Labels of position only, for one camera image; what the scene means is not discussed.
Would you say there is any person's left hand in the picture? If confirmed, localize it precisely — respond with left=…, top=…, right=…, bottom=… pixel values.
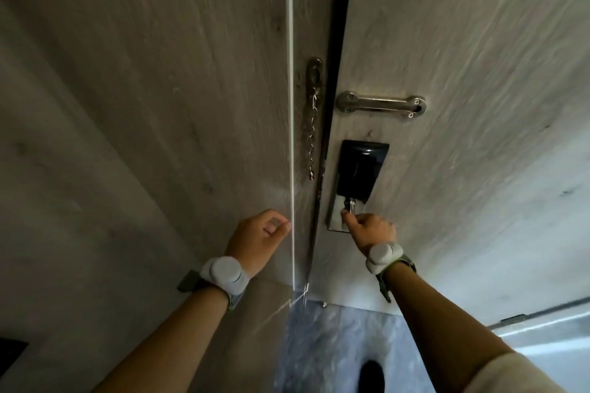
left=224, top=209, right=293, bottom=278

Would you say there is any person's right hand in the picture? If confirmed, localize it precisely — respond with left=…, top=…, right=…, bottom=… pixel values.
left=341, top=212, right=398, bottom=263

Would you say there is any silver lock handle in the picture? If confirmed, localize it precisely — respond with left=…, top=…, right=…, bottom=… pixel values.
left=340, top=198, right=358, bottom=227

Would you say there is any person's left forearm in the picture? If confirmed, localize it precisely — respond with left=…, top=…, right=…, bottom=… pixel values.
left=92, top=288, right=230, bottom=393

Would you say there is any person's right forearm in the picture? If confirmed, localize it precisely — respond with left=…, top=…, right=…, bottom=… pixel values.
left=384, top=263, right=518, bottom=393

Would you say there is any grey right wrist tracker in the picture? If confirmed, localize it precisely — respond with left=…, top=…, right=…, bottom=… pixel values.
left=365, top=242, right=418, bottom=304

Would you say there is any grey wrist tracker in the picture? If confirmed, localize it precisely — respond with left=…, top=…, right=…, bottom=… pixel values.
left=365, top=242, right=418, bottom=304
left=177, top=256, right=250, bottom=311

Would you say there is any black electronic door lock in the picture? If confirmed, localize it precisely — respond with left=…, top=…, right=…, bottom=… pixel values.
left=326, top=140, right=390, bottom=233

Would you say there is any grey left wrist tracker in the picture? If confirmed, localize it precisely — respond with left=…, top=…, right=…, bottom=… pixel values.
left=177, top=256, right=250, bottom=311

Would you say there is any person's black shoe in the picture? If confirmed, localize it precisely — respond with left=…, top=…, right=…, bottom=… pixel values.
left=358, top=360, right=386, bottom=393

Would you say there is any grey wooden door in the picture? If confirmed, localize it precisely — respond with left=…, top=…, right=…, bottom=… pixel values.
left=308, top=0, right=590, bottom=330

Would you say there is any black object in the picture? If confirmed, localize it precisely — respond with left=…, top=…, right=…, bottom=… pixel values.
left=0, top=337, right=30, bottom=364

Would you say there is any metal door chain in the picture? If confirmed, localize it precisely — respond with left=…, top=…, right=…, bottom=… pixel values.
left=301, top=57, right=324, bottom=181

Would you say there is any metal chain slide plate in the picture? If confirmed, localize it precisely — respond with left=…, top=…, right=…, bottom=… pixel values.
left=336, top=91, right=427, bottom=120

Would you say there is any grey wooden door frame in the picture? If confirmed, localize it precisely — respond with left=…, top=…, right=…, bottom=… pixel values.
left=287, top=0, right=356, bottom=298

